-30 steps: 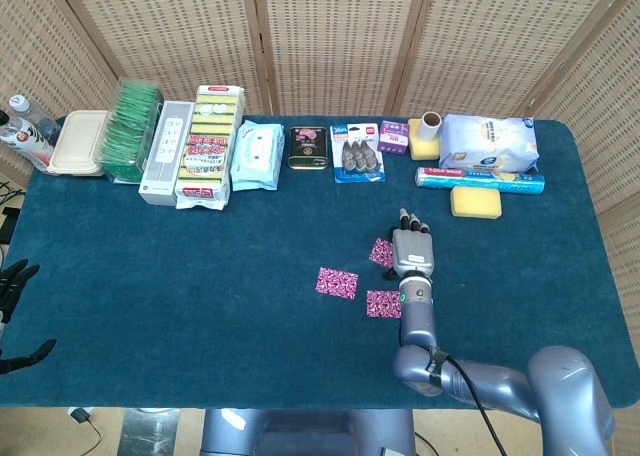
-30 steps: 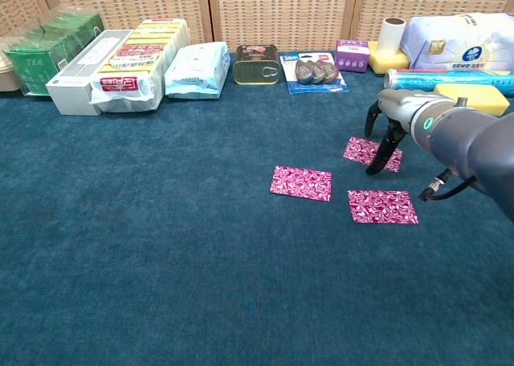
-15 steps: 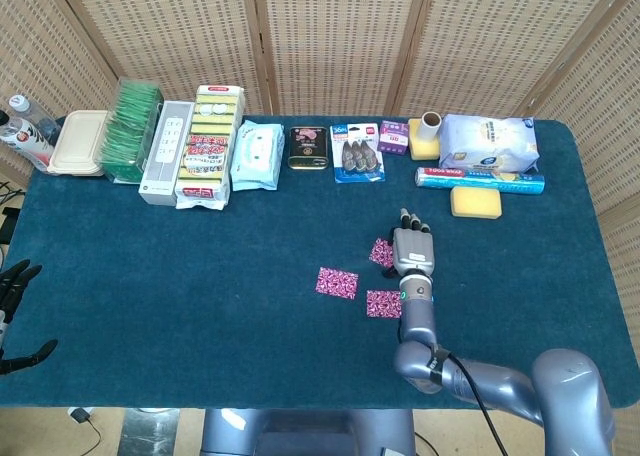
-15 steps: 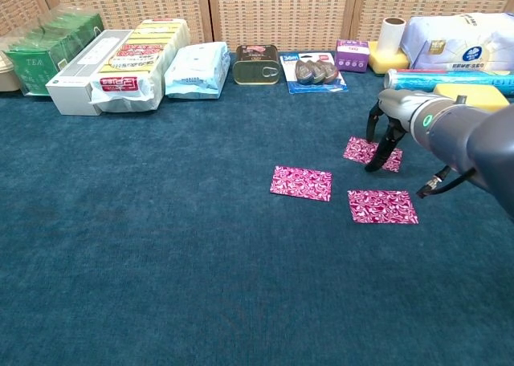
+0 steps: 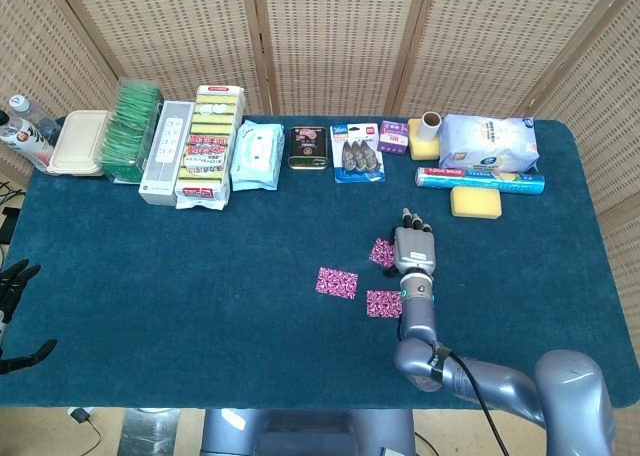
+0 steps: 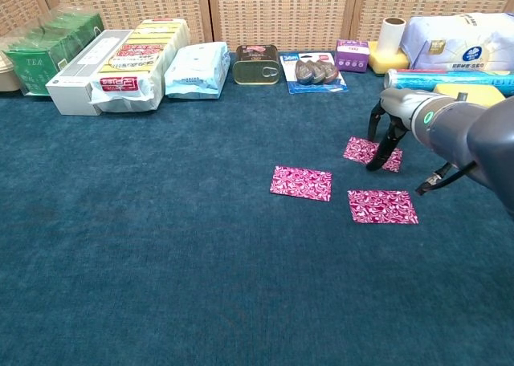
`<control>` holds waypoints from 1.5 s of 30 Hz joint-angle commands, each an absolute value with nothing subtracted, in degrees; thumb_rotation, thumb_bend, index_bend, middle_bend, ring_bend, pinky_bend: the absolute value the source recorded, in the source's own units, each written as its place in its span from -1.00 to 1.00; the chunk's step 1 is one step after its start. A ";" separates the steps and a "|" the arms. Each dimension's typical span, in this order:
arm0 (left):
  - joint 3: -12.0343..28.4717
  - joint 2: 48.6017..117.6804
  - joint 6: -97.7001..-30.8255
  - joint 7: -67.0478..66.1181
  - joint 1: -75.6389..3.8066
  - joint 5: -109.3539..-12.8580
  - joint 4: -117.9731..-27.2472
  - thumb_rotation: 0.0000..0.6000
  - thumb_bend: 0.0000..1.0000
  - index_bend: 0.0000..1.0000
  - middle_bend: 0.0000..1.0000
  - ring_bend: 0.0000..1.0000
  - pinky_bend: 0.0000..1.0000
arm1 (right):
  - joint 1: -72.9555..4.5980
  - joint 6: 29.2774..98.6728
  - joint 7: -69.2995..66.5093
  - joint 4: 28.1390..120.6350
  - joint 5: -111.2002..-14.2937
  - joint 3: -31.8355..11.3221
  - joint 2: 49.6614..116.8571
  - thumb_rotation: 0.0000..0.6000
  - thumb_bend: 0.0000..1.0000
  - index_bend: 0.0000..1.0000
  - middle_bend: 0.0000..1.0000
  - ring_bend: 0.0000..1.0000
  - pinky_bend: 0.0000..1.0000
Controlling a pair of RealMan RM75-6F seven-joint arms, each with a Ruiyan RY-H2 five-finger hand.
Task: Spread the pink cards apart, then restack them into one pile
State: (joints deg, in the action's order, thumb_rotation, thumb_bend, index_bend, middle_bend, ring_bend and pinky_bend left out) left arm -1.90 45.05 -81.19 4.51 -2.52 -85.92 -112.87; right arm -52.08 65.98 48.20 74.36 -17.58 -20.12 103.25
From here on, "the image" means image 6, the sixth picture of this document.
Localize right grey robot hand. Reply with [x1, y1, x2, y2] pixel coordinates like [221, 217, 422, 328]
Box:
[365, 87, 422, 172]

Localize pink patterned packet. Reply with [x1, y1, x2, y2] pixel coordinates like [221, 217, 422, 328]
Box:
[269, 165, 333, 202]
[343, 136, 404, 173]
[347, 189, 419, 225]

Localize yellow sponge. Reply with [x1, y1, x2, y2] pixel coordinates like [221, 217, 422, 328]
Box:
[368, 40, 410, 76]
[432, 83, 507, 108]

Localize blue cling film roll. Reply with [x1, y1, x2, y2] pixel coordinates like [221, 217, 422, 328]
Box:
[384, 68, 514, 97]

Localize small purple box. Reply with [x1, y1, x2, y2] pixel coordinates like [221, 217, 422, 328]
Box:
[334, 39, 370, 73]

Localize white paper roll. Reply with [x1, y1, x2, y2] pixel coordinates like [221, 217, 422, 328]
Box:
[379, 16, 407, 57]

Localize white blue tissue pack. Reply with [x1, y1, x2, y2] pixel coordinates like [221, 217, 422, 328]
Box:
[400, 12, 514, 72]

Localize correction tape blister pack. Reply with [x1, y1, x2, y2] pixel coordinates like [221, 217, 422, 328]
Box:
[279, 51, 349, 96]

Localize black gold luncheon meat tin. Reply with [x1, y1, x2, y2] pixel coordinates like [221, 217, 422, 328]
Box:
[232, 43, 281, 86]

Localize woven wooden folding screen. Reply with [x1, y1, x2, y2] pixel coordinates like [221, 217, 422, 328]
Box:
[0, 0, 514, 55]

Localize light blue wet wipes pack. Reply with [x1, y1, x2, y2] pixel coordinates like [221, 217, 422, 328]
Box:
[164, 41, 230, 100]

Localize yellow sponge multipack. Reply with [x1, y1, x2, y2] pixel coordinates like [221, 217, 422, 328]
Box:
[90, 18, 192, 113]

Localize dark blue table mat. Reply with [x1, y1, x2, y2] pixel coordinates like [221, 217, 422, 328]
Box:
[0, 51, 514, 366]

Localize white power strip box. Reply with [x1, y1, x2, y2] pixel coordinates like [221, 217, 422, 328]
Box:
[45, 29, 136, 116]

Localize clear box green tea bags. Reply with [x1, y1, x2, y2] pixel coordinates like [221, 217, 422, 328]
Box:
[2, 8, 105, 97]

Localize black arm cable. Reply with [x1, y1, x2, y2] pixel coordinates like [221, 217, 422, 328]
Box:
[415, 161, 479, 197]

